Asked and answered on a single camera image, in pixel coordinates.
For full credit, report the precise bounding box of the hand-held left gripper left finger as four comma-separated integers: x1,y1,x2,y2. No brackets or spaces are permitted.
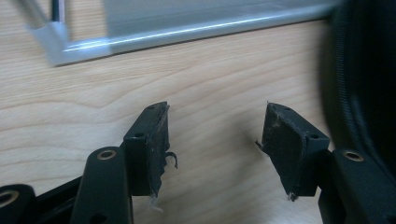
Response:
120,101,179,198

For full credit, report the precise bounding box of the black zippered case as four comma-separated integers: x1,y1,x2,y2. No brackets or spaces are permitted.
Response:
318,0,396,181

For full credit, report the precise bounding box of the grey metal frame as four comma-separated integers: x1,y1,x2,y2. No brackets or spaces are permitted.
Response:
12,0,344,67

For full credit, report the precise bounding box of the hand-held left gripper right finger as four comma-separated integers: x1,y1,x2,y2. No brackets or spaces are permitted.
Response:
255,101,331,202

